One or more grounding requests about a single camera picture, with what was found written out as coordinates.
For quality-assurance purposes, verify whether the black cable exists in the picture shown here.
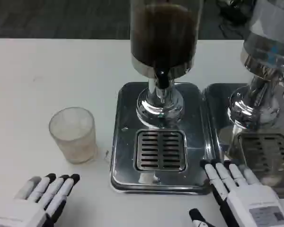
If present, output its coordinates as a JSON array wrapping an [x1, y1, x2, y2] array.
[[215, 0, 253, 33]]

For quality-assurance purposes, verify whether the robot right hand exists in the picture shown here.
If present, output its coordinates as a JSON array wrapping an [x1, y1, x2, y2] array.
[[188, 159, 284, 227]]

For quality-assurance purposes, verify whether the steel drip grid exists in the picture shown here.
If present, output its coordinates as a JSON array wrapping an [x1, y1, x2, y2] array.
[[134, 129, 188, 172], [238, 133, 284, 172]]

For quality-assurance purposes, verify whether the steel base tray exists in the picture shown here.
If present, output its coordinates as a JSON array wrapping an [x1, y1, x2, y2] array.
[[110, 82, 222, 196], [202, 82, 284, 199]]

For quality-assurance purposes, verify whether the clear ribbed glass cup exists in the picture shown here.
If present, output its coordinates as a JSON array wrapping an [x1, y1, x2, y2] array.
[[48, 106, 99, 165]]

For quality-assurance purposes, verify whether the drink dispenser with brown drink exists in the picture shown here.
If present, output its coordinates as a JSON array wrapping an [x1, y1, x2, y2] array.
[[129, 0, 205, 128]]

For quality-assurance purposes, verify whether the black dispenser tap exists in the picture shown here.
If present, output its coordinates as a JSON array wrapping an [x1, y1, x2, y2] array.
[[154, 68, 169, 89]]

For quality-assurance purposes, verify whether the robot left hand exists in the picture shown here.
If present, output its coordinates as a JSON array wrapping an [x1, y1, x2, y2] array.
[[0, 173, 80, 227]]

